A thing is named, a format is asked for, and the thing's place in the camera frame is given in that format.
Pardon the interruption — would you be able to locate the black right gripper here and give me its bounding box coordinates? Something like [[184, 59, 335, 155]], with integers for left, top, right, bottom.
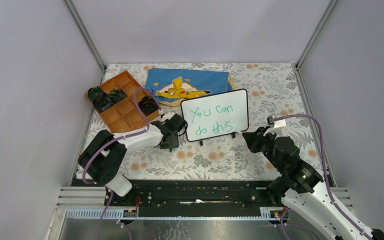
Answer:
[[241, 125, 284, 172]]

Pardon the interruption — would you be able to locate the white whiteboard black frame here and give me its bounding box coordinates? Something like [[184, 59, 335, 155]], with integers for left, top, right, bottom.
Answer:
[[180, 88, 249, 142]]

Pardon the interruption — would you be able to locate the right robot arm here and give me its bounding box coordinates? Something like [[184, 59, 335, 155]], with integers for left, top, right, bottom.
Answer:
[[242, 127, 384, 240]]

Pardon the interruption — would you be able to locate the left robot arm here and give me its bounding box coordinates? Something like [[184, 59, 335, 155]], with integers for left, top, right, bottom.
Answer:
[[77, 112, 187, 206]]

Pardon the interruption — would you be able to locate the dark rolled fabric orange pattern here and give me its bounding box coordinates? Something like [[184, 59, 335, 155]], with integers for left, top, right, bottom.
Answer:
[[137, 96, 160, 117]]

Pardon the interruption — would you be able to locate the wooden compartment tray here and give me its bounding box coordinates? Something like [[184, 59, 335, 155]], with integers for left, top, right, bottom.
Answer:
[[95, 70, 160, 133]]

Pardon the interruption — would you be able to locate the blue Pikachu cloth bag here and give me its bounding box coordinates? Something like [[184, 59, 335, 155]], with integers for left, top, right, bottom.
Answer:
[[144, 68, 235, 107]]

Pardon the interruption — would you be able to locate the dark green rolled fabric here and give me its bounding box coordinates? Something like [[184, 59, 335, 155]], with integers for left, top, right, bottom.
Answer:
[[108, 88, 128, 104]]

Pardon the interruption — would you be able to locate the dark rolled fabric front left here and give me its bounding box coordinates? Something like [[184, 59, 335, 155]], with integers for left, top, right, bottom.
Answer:
[[92, 95, 114, 113]]

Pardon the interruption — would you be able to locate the dark rolled fabric back left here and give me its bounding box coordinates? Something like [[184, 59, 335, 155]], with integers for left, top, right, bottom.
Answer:
[[86, 86, 104, 102]]

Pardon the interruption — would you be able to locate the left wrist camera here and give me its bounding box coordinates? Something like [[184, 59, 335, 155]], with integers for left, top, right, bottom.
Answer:
[[156, 111, 176, 122]]

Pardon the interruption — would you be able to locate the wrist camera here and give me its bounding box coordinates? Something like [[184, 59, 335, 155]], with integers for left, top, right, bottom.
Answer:
[[156, 111, 176, 122], [263, 114, 287, 136]]

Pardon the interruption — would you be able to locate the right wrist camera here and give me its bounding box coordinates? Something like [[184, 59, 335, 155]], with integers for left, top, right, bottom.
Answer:
[[263, 114, 287, 136]]

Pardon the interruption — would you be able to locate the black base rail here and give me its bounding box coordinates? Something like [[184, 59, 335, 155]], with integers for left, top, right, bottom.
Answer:
[[104, 179, 284, 218]]

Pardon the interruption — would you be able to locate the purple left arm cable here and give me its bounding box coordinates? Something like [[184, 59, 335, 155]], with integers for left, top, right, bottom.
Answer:
[[81, 87, 163, 240]]

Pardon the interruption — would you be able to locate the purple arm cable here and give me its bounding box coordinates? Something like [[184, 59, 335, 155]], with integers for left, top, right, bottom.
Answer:
[[273, 113, 375, 240], [81, 87, 163, 240]]

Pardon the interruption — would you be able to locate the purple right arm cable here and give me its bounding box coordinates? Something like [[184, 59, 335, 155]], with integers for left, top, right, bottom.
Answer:
[[273, 113, 375, 240]]

